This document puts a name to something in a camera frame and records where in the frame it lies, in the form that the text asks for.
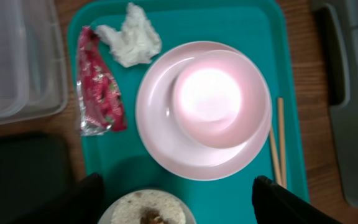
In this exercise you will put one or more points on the black plastic tray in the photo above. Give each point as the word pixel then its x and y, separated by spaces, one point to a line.
pixel 34 168

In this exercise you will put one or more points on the pink plate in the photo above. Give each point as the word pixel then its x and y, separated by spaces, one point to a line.
pixel 163 137

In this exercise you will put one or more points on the white tissue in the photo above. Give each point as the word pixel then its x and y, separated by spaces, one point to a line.
pixel 136 42

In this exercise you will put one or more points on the teal plastic tray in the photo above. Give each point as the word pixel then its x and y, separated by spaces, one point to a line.
pixel 257 29

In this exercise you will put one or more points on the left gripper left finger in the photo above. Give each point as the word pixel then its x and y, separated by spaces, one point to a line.
pixel 80 204

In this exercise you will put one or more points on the grey dishwasher rack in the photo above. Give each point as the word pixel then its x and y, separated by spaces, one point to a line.
pixel 337 23

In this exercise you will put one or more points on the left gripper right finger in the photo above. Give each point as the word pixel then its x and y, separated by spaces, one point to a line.
pixel 274 204

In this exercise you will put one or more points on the red foil wrapper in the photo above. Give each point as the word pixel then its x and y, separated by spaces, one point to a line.
pixel 99 96

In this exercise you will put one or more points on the grey bowl with food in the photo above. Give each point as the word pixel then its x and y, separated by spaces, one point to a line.
pixel 148 206

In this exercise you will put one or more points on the clear plastic bin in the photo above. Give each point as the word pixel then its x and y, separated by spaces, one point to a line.
pixel 33 75

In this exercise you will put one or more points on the wooden chopstick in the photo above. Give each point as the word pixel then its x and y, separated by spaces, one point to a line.
pixel 281 131
pixel 273 150

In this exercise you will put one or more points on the pink bowl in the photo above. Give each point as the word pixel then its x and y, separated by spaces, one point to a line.
pixel 221 100

